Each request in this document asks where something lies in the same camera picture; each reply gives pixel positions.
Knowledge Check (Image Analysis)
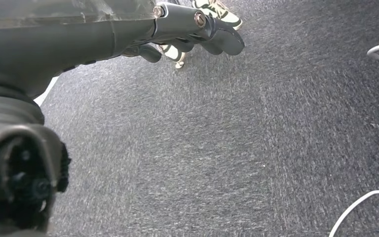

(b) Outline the white and green shoe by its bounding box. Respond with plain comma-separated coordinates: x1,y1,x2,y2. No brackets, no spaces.
191,0,243,31
158,43,187,69

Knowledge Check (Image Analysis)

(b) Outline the robot left arm ribbed sleeve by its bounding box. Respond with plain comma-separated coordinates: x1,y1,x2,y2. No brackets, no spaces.
0,69,72,237

